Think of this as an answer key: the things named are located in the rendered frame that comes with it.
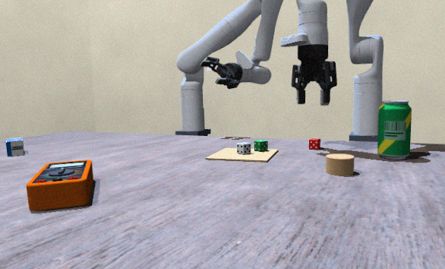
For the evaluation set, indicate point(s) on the tan short cylinder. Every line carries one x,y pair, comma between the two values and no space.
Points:
339,164

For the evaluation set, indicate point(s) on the orange digital multimeter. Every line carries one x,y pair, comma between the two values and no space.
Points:
50,189

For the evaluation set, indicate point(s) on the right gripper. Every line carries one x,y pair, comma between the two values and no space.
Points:
224,72

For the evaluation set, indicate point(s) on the white die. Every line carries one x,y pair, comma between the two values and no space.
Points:
243,148

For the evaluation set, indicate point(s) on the green soda can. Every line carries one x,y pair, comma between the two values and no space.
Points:
394,129

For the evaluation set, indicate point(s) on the beige flat mat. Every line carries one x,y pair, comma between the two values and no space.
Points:
230,154

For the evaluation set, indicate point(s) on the green die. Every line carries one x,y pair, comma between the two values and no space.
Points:
261,145

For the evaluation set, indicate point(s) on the red die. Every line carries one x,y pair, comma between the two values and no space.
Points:
314,144

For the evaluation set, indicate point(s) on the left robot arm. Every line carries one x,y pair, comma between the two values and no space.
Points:
312,29

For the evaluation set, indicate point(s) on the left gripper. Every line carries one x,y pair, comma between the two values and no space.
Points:
313,56

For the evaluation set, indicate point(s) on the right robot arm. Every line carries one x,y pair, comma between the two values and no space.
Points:
224,33

